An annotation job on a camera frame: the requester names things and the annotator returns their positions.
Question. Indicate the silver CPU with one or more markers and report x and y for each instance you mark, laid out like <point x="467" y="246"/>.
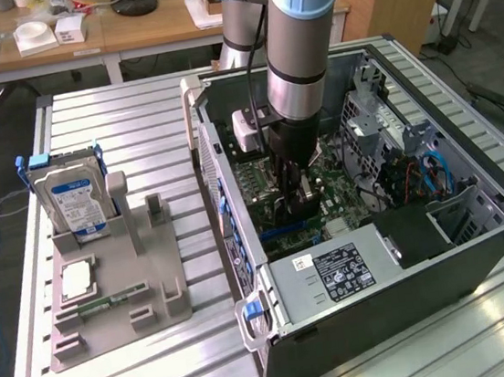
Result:
<point x="77" y="281"/>

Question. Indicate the wooden desk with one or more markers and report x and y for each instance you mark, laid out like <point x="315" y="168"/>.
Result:
<point x="145" y="31"/>

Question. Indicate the graphics card with metal bracket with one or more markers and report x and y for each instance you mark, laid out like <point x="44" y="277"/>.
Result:
<point x="305" y="209"/>

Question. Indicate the metal disk bay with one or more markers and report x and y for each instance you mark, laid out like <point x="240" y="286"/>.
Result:
<point x="365" y="138"/>

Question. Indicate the green motherboard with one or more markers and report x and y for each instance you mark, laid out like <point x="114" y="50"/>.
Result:
<point x="340" y="196"/>

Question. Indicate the black office chair base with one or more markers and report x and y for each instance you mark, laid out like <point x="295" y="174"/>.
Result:
<point x="7" y="101"/>

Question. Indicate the hard disk with blue caddy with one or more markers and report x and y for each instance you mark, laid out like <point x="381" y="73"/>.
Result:
<point x="74" y="201"/>

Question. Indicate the metal socket cover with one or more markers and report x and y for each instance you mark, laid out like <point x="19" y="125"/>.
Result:
<point x="316" y="154"/>

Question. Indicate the open black PC case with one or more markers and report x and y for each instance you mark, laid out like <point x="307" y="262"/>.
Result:
<point x="387" y="319"/>

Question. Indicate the small white labelled box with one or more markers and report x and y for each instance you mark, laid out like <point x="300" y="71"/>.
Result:
<point x="69" y="31"/>

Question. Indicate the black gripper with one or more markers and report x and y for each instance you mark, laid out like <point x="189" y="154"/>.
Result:
<point x="294" y="142"/>

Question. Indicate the white paper stack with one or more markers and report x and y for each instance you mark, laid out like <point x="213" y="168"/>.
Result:
<point x="201" y="15"/>

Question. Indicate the white round dish holder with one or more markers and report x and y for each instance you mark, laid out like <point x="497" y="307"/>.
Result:
<point x="33" y="38"/>

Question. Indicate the green RAM stick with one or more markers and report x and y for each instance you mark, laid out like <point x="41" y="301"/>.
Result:
<point x="109" y="301"/>

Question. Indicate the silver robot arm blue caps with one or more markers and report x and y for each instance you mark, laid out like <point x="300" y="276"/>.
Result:
<point x="299" y="45"/>

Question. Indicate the grey power supply unit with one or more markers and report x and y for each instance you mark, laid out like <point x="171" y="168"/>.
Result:
<point x="335" y="270"/>

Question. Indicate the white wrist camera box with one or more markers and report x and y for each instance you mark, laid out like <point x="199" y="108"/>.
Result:
<point x="247" y="129"/>

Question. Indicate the black lamp base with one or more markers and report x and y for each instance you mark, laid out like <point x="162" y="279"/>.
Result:
<point x="135" y="3"/>

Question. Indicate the grey cup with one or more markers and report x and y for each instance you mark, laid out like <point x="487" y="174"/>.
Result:
<point x="3" y="3"/>

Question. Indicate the blue case latch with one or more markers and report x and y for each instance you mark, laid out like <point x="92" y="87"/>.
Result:
<point x="252" y="311"/>

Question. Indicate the black floor stand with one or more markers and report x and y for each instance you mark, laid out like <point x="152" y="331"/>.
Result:
<point x="503" y="95"/>

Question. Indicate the grey printed parts rack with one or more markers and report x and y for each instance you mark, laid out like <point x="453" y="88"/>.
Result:
<point x="121" y="324"/>

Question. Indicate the blue expansion slot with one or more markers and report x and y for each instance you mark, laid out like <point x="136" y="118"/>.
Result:
<point x="278" y="233"/>

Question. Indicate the CPU socket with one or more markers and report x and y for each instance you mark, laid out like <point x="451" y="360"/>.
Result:
<point x="269" y="175"/>

